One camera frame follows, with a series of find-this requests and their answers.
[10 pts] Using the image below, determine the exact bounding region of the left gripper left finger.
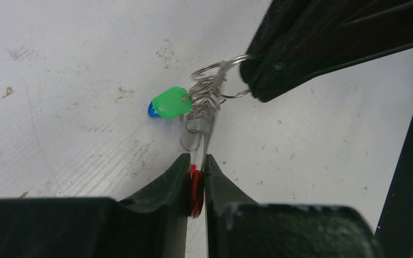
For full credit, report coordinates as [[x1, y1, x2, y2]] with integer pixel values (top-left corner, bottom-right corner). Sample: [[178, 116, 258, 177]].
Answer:
[[0, 154, 190, 257]]

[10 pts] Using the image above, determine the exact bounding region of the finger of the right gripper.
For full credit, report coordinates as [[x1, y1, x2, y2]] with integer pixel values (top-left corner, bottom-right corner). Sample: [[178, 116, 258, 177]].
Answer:
[[240, 0, 413, 102]]

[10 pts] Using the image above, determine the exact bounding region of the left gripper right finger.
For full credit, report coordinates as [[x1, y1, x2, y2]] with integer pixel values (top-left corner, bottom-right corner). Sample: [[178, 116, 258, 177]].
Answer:
[[204, 155, 384, 257]]

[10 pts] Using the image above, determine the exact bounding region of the blue key tag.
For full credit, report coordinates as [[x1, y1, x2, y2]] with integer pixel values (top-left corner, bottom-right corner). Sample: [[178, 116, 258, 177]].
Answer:
[[147, 102, 160, 118]]

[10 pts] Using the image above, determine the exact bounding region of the red-handled metal key holder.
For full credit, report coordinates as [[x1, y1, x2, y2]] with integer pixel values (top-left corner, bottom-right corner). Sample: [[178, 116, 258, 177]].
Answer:
[[180, 54, 256, 218]]

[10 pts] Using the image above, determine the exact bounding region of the green key tag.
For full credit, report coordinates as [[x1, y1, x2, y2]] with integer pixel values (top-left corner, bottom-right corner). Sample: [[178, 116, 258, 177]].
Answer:
[[151, 87, 193, 119]]

